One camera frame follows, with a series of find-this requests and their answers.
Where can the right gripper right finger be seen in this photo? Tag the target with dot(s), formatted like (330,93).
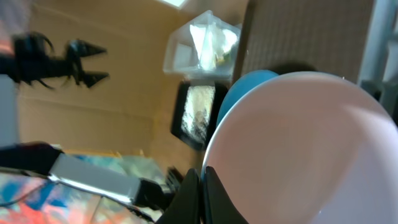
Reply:
(218,207)

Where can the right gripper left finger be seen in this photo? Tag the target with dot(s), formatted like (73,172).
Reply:
(185,207)

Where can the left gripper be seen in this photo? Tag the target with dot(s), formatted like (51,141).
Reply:
(32,60)

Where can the pink bowl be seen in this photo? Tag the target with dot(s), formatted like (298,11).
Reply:
(308,147)

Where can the rice leftovers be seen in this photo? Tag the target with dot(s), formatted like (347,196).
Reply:
(197,112)

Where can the white napkin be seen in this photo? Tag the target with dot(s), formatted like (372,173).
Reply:
(210,41)

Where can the dark blue plate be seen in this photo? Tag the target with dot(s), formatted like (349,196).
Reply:
(242,86)

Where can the green yellow snack wrapper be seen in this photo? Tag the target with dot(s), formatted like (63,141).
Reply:
(225,58)

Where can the grey dishwasher rack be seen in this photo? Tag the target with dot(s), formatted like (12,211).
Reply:
(378,72)

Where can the black plastic tray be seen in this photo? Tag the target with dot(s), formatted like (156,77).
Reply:
(175,128)

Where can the clear plastic bin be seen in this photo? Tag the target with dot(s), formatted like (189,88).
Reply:
(181,56)

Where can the colourful floor mat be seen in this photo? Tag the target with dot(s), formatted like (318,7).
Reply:
(28,196)

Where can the brown plastic tray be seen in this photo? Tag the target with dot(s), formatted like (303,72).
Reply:
(328,35)

